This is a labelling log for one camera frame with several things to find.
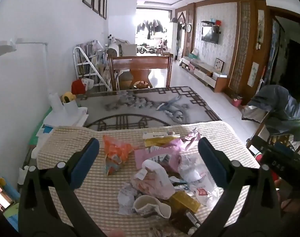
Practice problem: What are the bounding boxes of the white flat carton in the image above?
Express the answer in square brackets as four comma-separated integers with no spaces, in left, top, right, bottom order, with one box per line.
[142,130,180,140]

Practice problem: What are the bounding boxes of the carved wooden chair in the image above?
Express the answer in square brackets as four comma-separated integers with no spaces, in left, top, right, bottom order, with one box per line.
[246,111,296,153]

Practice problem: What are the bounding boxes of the crushed paper cup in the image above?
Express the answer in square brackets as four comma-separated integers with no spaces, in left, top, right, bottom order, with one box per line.
[133,195,171,219]

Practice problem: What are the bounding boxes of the yellow box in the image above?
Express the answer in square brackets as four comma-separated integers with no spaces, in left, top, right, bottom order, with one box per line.
[170,190,201,213]

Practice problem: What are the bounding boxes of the white bag with red print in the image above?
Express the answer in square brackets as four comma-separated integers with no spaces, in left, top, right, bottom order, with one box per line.
[189,178,223,208]

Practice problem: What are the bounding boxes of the white desk lamp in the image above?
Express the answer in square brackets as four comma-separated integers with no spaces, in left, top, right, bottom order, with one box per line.
[0,38,48,60]

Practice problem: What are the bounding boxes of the blue grey jacket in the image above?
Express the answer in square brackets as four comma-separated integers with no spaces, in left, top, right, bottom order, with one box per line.
[242,85,300,141]

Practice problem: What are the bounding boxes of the white balance bike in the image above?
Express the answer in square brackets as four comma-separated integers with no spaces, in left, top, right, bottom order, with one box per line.
[137,44,157,54]

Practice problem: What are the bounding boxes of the orange plastic bag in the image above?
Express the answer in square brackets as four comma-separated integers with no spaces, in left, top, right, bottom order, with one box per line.
[103,135,134,176]

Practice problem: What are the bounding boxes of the purple and white wrapper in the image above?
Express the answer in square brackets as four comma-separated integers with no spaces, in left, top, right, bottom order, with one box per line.
[184,128,202,142]

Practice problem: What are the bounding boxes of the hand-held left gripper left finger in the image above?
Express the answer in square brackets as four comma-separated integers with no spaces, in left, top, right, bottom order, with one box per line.
[18,138,100,237]

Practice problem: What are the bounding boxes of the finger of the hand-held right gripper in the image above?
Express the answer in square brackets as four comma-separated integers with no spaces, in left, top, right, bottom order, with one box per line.
[260,153,300,181]
[251,134,300,161]

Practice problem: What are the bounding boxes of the dark wrapper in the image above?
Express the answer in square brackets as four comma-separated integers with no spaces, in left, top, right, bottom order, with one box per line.
[168,202,202,235]

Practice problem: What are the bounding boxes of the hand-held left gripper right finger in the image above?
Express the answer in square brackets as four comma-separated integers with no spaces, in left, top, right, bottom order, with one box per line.
[189,137,282,237]

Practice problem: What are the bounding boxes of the white book rack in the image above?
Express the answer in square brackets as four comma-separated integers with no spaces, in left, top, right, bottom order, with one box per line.
[73,39,111,92]

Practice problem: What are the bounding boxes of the wooden television cabinet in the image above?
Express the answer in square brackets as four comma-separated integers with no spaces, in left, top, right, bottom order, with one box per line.
[181,56,228,93]

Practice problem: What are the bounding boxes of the wall television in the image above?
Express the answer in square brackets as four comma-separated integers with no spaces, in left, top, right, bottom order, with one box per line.
[202,26,220,44]

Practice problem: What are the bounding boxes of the wall shelf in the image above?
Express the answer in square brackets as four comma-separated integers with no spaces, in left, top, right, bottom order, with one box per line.
[201,18,223,27]

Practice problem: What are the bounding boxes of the brown wooden chair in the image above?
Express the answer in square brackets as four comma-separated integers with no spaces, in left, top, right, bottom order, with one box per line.
[107,54,174,90]

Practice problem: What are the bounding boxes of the hanging dark clothes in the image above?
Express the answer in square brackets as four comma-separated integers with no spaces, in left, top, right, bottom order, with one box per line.
[136,19,169,40]

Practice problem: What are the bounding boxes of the beige striped woven mat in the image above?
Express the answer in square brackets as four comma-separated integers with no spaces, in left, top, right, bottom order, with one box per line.
[36,121,261,237]

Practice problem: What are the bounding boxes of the white and pink plastic bag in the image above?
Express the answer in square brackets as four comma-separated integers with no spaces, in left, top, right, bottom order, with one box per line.
[131,159,176,199]

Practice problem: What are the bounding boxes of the cardboard box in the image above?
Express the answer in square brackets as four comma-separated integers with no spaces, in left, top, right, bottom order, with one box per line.
[120,43,137,57]

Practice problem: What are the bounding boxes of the red basin with green rim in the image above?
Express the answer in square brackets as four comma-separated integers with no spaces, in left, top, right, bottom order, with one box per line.
[254,152,280,186]

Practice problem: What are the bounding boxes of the crumpled white paper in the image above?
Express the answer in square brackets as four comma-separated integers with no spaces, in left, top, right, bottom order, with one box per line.
[118,183,140,215]

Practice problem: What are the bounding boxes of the small framed picture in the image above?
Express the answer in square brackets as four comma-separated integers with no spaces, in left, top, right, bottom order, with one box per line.
[214,58,225,72]

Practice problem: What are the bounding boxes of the stack of papers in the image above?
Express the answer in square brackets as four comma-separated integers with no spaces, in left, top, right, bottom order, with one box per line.
[36,106,89,139]

